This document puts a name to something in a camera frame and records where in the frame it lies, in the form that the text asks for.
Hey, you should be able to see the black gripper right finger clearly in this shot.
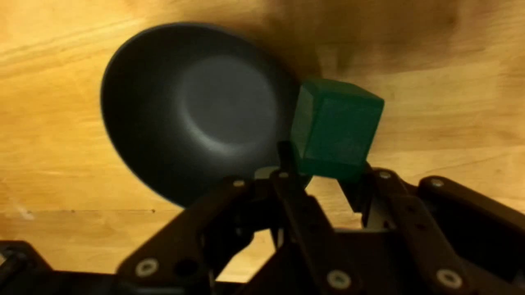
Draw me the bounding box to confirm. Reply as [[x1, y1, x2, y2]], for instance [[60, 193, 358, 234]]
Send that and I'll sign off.
[[342, 169, 525, 295]]

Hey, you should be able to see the black bowl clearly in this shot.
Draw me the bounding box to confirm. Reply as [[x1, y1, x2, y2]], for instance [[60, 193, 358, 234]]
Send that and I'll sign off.
[[101, 23, 299, 207]]

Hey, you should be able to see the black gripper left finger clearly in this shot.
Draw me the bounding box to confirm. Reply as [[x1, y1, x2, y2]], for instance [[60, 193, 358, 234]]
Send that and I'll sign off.
[[117, 141, 361, 295]]

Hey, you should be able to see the green cube block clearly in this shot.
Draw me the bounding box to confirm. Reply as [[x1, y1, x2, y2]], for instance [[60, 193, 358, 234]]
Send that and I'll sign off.
[[291, 79, 384, 180]]

